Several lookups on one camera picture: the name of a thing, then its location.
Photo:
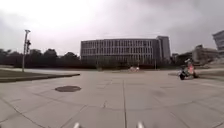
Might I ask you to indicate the long grey building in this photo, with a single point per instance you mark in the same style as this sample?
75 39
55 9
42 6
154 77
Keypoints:
123 50

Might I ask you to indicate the grey paved plaza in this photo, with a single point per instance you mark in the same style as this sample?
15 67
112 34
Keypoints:
126 96

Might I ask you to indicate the round manhole cover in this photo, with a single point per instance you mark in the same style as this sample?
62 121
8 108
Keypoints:
68 88

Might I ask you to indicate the robot's own part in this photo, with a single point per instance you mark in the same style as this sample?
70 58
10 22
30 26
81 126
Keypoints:
77 125
140 125

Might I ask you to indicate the row of trees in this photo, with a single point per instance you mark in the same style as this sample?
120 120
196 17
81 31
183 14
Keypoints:
43 59

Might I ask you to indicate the person on scooter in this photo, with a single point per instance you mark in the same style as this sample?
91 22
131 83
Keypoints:
187 70

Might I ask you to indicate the lamp pole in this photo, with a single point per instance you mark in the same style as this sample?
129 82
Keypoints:
25 50

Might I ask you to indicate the grass lawn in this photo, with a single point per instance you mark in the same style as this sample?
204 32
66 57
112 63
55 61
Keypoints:
23 75

